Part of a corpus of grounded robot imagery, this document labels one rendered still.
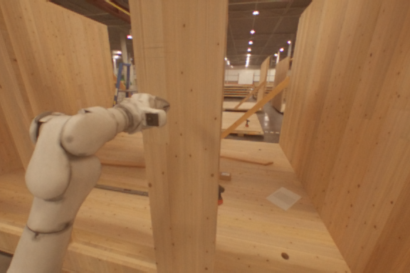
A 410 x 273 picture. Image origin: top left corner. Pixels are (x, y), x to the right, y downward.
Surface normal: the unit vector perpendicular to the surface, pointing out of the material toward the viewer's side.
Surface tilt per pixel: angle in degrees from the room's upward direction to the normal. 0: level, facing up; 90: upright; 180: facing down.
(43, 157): 61
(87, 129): 86
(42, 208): 66
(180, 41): 90
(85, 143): 94
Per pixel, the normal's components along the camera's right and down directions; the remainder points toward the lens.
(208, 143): -0.22, 0.30
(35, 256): 0.36, 0.15
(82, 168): 0.95, -0.26
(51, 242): 0.76, 0.23
